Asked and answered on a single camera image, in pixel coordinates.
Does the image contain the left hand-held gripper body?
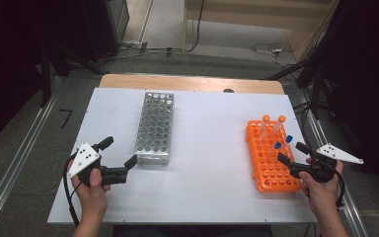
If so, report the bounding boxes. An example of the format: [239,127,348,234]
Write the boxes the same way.
[67,141,128,187]

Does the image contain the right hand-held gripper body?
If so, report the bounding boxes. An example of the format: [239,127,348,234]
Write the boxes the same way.
[289,142,364,184]

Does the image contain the orange plastic test tube rack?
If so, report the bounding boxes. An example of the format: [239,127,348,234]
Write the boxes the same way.
[245,119,304,193]

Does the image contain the orange-capped clear tube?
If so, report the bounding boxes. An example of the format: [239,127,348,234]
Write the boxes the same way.
[270,115,287,137]
[258,114,271,142]

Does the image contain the silver metal test tube rack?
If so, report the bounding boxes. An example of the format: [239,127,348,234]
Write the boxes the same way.
[133,91,176,166]

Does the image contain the person's right hand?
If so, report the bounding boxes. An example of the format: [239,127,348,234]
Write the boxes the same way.
[298,157,344,216]

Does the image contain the person's left hand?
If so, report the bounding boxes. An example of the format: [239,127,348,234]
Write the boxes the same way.
[67,160,112,221]

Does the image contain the black tripod stand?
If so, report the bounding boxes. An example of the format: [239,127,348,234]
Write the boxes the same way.
[265,58,331,120]

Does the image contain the white table board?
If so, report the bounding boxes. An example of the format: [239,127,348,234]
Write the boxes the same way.
[47,87,318,225]

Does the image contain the black stand leg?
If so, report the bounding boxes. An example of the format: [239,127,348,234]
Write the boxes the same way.
[38,45,52,108]

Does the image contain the dark curtain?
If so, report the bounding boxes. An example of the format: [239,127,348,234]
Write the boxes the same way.
[0,0,84,154]
[309,0,379,198]

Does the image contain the black cabinet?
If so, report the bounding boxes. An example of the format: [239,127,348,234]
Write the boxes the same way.
[78,0,130,62]

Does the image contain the metal floor rail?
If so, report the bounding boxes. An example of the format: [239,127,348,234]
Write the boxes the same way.
[0,77,62,237]
[297,92,370,237]

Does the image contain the right hand-held gripper black cable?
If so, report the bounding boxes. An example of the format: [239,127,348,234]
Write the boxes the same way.
[334,167,346,208]

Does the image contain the hand-held gripper black cable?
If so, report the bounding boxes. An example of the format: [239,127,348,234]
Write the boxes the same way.
[62,152,83,228]
[334,167,346,208]

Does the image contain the left hand-held gripper black cable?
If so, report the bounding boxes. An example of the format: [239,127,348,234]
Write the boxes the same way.
[62,152,83,228]

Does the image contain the grey floor cable bundle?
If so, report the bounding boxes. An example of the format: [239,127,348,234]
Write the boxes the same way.
[98,40,184,63]

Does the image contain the white floor cable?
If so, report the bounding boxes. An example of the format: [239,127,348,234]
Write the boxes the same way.
[251,41,298,68]

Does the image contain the black hanging cable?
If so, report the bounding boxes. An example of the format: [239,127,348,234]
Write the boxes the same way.
[186,0,205,52]

